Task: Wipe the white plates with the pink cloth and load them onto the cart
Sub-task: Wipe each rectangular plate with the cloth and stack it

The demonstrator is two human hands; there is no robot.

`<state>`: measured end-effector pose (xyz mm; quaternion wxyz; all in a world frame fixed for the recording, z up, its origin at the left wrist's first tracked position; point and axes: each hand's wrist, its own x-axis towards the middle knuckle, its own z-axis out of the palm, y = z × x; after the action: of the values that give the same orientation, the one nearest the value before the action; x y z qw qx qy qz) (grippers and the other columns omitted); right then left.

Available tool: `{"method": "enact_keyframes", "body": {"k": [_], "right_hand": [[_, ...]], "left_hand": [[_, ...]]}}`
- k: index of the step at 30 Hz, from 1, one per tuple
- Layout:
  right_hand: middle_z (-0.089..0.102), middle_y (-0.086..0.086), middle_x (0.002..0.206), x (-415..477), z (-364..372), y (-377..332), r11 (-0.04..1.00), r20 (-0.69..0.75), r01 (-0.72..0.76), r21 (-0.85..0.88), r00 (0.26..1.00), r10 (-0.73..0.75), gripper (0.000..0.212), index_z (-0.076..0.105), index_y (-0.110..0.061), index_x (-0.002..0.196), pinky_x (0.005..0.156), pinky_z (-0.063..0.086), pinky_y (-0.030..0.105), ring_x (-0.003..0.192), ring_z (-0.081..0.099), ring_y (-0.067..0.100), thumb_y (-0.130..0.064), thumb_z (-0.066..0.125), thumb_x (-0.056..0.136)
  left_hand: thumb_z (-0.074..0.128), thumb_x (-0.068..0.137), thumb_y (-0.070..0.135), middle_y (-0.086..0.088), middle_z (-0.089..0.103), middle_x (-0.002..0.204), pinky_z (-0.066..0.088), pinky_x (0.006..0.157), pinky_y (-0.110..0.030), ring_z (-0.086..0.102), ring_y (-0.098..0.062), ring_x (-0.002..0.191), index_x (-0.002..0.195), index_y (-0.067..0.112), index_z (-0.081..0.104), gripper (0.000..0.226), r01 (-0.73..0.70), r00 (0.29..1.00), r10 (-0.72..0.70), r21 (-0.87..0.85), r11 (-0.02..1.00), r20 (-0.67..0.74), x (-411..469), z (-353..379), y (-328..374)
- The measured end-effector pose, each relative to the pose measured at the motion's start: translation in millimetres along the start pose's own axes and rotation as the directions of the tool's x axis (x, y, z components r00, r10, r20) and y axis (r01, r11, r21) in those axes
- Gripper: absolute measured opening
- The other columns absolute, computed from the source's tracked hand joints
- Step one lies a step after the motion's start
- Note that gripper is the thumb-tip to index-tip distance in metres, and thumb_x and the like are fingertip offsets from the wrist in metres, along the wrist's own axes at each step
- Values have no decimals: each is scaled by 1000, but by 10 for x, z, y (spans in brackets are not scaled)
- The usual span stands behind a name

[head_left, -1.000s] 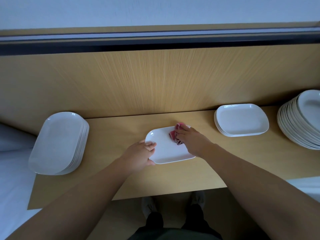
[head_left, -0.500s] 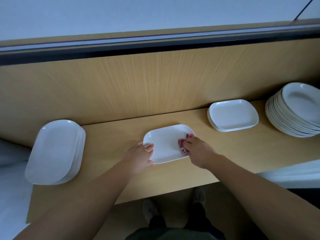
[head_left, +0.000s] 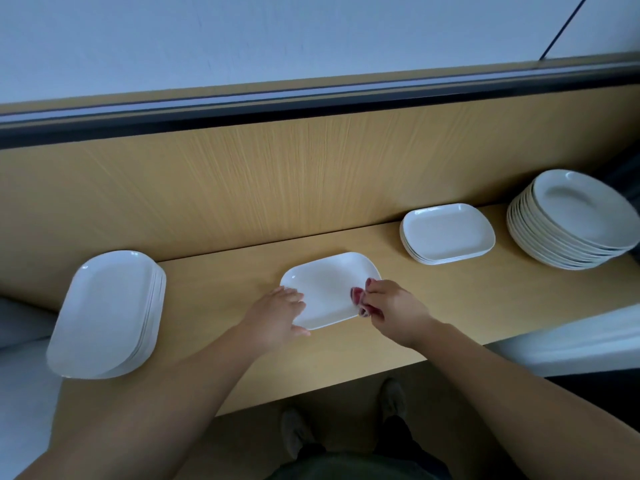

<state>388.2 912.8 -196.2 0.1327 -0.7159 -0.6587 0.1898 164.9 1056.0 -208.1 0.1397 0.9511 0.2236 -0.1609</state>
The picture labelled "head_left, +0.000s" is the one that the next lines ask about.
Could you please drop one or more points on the grey curtain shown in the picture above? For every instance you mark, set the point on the grey curtain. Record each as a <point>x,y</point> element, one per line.
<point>625,185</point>

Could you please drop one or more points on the black wall rail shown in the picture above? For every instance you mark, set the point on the black wall rail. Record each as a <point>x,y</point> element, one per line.
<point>300,107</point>

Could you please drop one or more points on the person's right hand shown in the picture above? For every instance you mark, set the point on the person's right hand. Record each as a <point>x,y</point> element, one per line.
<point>398,313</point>

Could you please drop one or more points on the pile of white oblong plates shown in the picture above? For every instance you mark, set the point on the pile of white oblong plates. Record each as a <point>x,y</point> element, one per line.
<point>100,313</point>

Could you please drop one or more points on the pink cleaning cloth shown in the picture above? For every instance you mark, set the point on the pink cleaning cloth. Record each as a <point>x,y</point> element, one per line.
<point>357,298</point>

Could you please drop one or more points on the person's left forearm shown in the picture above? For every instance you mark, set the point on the person's left forearm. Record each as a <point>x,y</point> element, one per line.
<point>140,415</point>

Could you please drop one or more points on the grey upholstered headboard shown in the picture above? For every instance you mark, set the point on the grey upholstered headboard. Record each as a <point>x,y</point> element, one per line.
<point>22,323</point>

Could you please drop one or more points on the person's left hand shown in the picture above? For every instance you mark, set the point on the person's left hand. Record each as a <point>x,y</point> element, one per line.
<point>270,323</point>

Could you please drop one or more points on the white glossy rectangular plate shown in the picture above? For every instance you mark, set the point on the white glossy rectangular plate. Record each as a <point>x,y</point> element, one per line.
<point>325,280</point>

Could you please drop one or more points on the stack of white round plates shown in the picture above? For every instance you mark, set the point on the stack of white round plates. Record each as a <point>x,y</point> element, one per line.
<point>580,215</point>

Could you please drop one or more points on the person's right forearm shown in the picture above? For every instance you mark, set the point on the person's right forearm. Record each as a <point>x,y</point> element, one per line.
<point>540,400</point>

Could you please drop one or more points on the stack of white rectangular plates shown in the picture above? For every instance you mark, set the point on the stack of white rectangular plates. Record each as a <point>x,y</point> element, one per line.
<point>450,233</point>

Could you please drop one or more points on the white bed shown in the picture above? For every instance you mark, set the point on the white bed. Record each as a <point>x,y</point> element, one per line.
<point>25,415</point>

